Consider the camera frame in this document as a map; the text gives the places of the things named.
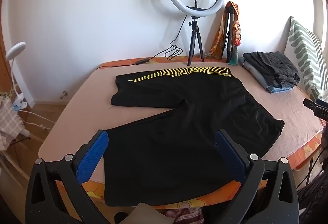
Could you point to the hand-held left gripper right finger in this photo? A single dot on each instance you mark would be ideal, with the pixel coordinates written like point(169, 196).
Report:
point(230, 160)

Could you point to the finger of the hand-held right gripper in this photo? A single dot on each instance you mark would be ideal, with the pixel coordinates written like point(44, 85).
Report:
point(316, 108)

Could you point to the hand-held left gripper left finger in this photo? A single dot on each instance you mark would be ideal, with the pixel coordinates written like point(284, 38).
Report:
point(93, 160)

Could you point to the black pants with yellow stripes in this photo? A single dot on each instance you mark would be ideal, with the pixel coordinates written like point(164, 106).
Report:
point(166, 149)

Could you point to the dark grey folded pants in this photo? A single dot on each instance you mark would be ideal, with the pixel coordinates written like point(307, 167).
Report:
point(276, 67)

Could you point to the folded blue jeans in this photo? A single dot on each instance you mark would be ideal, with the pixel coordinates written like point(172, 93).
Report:
point(279, 90)

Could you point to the green striped white pillow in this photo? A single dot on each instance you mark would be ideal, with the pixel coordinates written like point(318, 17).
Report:
point(302, 54)

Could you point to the grey folded garment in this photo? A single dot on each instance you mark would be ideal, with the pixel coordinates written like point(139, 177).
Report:
point(256, 72)

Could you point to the metal door stopper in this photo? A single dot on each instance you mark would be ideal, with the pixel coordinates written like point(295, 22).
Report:
point(63, 94)

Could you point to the red striped cloth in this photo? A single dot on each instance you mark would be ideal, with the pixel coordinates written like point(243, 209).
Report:
point(184, 216)

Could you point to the checkered cloth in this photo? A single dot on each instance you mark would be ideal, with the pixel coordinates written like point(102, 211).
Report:
point(10, 121)

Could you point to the folded silver tripod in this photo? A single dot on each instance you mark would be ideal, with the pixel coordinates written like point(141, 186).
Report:
point(228, 34)

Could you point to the folded tripod with orange scarf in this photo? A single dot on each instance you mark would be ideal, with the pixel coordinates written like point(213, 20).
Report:
point(217, 44)

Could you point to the white desk lamp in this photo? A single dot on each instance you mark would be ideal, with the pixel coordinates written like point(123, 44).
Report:
point(15, 49)

